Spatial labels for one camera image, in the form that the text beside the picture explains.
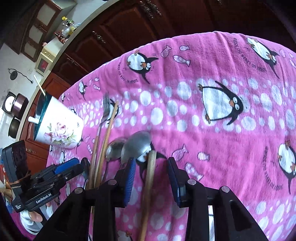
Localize wooden chopstick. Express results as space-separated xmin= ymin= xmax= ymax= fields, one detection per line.
xmin=94 ymin=101 xmax=119 ymax=187

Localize wooden handled spoon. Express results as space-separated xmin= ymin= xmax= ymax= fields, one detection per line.
xmin=102 ymin=137 xmax=127 ymax=183
xmin=120 ymin=131 xmax=157 ymax=240

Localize person's left hand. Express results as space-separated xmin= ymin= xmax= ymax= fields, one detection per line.
xmin=20 ymin=210 xmax=43 ymax=232

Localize white floral utensil holder cup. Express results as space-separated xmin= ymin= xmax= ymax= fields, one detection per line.
xmin=28 ymin=93 xmax=84 ymax=149

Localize dark metal bowl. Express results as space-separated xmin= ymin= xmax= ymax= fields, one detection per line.
xmin=8 ymin=117 xmax=20 ymax=138

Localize rice cooker open lid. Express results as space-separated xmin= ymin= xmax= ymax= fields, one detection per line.
xmin=1 ymin=91 xmax=29 ymax=120

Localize cream microwave oven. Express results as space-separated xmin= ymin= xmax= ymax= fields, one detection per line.
xmin=35 ymin=44 xmax=61 ymax=75

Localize pink penguin print towel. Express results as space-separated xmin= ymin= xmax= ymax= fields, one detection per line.
xmin=47 ymin=32 xmax=295 ymax=240

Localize dark sauce bottle red label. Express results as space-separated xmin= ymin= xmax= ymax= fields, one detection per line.
xmin=54 ymin=32 xmax=67 ymax=44

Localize cooking oil bottle yellow cap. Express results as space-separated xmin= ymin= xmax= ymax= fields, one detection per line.
xmin=61 ymin=16 xmax=75 ymax=37

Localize dark wooden base cabinets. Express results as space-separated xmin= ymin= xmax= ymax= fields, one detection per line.
xmin=21 ymin=0 xmax=296 ymax=181

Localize metal fork wooden handle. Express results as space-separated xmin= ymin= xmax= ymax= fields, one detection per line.
xmin=89 ymin=93 xmax=112 ymax=189

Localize wooden upper wall cabinet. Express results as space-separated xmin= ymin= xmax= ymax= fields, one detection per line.
xmin=9 ymin=0 xmax=77 ymax=63

